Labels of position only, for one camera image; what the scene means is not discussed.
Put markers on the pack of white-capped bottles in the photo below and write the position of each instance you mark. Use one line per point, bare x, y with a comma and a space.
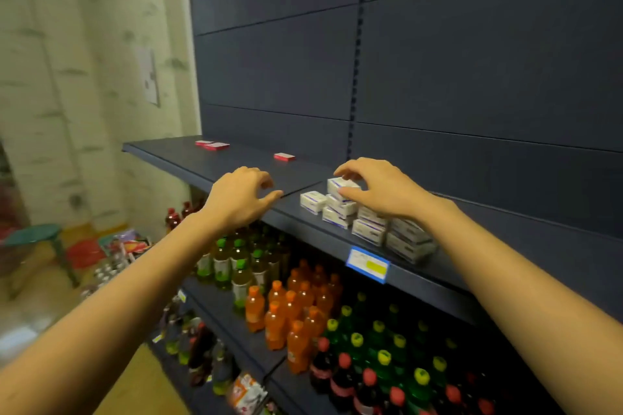
107, 273

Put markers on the basket of snack packets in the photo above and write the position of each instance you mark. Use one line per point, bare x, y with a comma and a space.
127, 244

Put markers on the dark grey metal shelf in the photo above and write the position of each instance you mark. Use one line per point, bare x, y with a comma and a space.
486, 40

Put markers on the group of red-capped cola bottles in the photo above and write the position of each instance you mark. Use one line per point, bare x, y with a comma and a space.
343, 380

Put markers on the white blue paperclip boxes group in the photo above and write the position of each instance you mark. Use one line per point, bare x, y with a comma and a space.
370, 232

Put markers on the person's right hand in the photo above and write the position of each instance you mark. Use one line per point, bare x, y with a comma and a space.
389, 191

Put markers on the person's left forearm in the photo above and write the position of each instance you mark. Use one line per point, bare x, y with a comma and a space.
92, 332

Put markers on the person's left hand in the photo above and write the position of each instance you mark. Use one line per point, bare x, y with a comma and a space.
238, 200

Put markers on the group of green-capped tea bottles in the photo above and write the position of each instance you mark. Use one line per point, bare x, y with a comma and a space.
241, 278

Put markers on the group of orange soda bottles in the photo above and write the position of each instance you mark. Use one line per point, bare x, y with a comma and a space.
292, 327

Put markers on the small blue yellow price tag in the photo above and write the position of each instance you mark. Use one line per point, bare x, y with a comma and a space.
182, 295

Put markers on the person's right forearm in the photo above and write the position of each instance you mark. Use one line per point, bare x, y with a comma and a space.
535, 307

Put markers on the white paper wall notice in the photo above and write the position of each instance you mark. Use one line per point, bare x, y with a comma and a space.
148, 76

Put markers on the red and white boxes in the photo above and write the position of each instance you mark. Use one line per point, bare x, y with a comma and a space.
216, 146

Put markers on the orange white snack packet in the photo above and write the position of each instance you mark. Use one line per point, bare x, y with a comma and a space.
247, 395

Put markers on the group of yellow-capped green bottles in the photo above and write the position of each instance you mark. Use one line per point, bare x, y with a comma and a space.
384, 361

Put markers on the green round stool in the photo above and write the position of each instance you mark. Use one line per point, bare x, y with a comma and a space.
34, 234

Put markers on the group of dark glass bottles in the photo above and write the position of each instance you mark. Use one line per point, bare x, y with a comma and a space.
199, 351

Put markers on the red plastic basin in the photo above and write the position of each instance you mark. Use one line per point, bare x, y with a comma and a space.
86, 254

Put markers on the red plastic bags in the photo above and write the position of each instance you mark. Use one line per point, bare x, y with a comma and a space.
9, 230

